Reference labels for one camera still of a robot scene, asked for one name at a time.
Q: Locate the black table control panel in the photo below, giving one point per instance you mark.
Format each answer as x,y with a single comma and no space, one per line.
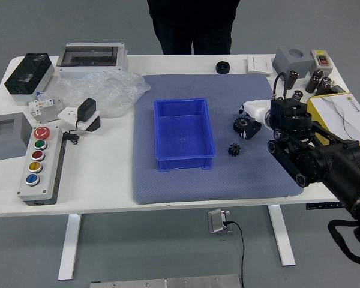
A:
322,205

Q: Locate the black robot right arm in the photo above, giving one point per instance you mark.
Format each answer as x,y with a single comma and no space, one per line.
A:
291,117

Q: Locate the black power adapter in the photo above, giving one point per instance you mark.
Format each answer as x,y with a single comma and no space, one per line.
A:
86,109

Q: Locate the white circuit breaker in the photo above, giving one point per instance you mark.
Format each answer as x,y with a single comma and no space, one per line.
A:
45,109

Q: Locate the grey five-button control box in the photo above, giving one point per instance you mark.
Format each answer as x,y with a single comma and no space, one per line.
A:
37,180

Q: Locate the grey distribution box clear lid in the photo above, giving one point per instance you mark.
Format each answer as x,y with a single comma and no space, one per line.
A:
90,57

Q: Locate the big black gear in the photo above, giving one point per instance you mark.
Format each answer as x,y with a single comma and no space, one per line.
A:
241,123

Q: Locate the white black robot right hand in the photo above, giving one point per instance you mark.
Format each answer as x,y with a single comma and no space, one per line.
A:
256,109

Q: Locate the grey block with round hole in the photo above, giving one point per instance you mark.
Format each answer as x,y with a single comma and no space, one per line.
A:
291,58

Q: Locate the yellow white cardboard box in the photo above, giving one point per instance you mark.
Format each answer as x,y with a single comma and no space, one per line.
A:
339,117

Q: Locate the small black gear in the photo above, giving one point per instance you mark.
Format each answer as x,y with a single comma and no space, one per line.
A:
235,149

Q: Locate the grey block with square hole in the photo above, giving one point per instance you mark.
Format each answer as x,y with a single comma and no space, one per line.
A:
9,141

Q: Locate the grey two-button switch box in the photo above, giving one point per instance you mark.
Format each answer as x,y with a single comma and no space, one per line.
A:
322,60

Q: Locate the white table leg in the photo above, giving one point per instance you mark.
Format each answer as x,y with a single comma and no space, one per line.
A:
283,237
69,246

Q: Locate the brown cylindrical capacitor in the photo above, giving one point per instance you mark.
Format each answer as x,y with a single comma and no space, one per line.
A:
293,78
298,95
312,85
324,86
318,73

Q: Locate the clear plastic bag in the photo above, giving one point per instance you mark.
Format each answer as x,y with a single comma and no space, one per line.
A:
108,90

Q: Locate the small flat black component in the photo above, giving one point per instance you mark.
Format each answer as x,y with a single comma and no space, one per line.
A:
339,89

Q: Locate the black enclosure with grey base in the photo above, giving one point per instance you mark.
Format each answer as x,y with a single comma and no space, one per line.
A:
27,75

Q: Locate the white wall switch panel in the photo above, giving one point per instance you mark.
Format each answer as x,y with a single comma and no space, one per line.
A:
259,65

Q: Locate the person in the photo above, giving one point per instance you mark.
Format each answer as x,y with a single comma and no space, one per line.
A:
195,24

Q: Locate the grey metal plate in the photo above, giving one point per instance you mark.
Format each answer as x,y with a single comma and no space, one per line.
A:
168,282

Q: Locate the blue plastic bin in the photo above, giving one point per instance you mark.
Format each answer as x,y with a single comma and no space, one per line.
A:
183,132

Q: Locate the silver floor socket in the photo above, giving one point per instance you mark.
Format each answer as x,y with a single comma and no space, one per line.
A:
216,220

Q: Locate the grey-blue mat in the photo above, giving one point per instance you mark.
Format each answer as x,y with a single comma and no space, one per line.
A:
228,180

